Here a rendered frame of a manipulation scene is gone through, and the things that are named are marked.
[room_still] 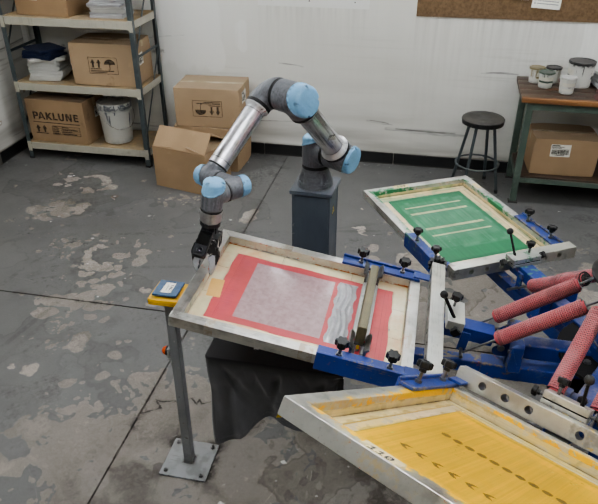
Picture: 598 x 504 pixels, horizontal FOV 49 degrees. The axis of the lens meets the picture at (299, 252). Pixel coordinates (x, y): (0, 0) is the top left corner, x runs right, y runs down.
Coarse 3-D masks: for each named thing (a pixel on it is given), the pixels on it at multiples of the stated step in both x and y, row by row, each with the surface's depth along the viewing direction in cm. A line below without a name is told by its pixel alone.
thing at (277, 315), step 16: (224, 288) 229; (240, 288) 230; (224, 304) 221; (240, 304) 223; (256, 304) 224; (272, 304) 225; (288, 304) 227; (304, 304) 228; (224, 320) 214; (240, 320) 216; (256, 320) 217; (272, 320) 218; (288, 320) 219; (304, 320) 221; (320, 320) 222; (352, 320) 225; (288, 336) 213; (304, 336) 214; (320, 336) 215; (384, 336) 220; (368, 352) 212; (384, 352) 213
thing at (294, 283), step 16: (240, 256) 247; (240, 272) 239; (256, 272) 240; (272, 272) 242; (288, 272) 243; (304, 272) 245; (256, 288) 232; (272, 288) 233; (288, 288) 235; (304, 288) 236; (320, 288) 238; (336, 288) 240; (320, 304) 230; (384, 304) 236; (384, 320) 228
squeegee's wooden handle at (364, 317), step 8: (376, 272) 233; (368, 280) 229; (376, 280) 230; (368, 288) 224; (368, 296) 220; (368, 304) 216; (368, 312) 213; (360, 320) 209; (368, 320) 209; (360, 328) 206; (360, 336) 207; (360, 344) 209
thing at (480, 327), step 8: (472, 320) 221; (464, 328) 217; (472, 328) 217; (480, 328) 218; (488, 328) 219; (456, 336) 220; (472, 336) 218; (480, 336) 218; (488, 336) 217; (488, 344) 219
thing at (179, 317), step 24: (240, 240) 252; (264, 240) 253; (336, 264) 248; (192, 288) 220; (408, 288) 245; (408, 312) 228; (216, 336) 207; (240, 336) 204; (264, 336) 205; (408, 336) 217; (312, 360) 203; (408, 360) 206
